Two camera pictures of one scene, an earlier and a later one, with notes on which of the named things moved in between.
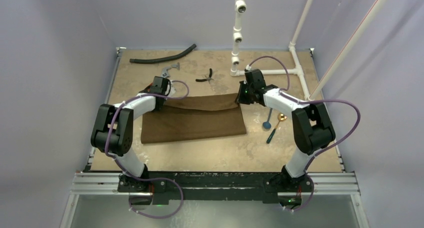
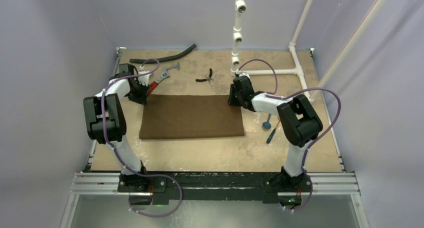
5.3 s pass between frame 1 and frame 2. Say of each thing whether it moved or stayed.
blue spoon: stayed
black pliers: stayed
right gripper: moved
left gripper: moved
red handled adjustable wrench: stayed
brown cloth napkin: stayed
